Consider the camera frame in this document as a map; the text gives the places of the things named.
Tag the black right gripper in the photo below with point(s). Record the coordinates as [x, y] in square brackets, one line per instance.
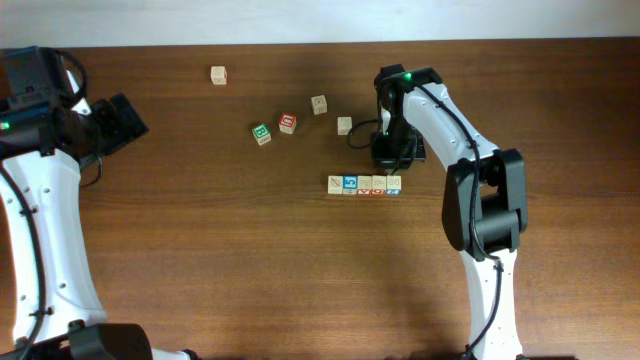
[386, 161]

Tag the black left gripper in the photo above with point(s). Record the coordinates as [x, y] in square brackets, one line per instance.
[122, 133]

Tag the blue K wooden block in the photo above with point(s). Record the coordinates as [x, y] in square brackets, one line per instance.
[393, 185]

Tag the red I wooden block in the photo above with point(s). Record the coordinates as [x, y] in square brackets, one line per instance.
[379, 185]

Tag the ice cream wooden block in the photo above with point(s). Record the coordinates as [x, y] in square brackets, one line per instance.
[364, 185]

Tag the green N wooden block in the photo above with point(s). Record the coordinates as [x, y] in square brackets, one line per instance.
[344, 125]

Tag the yellow J wooden block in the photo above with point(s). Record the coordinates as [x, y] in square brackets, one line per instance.
[350, 185]

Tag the plain wooden block row end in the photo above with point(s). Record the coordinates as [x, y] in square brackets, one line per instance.
[335, 185]

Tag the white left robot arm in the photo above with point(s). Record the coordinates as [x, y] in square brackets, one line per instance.
[49, 135]

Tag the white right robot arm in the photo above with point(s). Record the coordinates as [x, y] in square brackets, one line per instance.
[484, 208]

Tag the green R wooden block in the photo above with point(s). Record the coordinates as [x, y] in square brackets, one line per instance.
[319, 104]

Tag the red U wooden block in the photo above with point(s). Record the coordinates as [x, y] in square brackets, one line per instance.
[287, 123]

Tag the plain wooden block far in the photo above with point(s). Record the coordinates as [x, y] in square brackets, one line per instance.
[218, 75]

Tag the green B wooden block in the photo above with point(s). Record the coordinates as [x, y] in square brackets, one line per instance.
[261, 134]

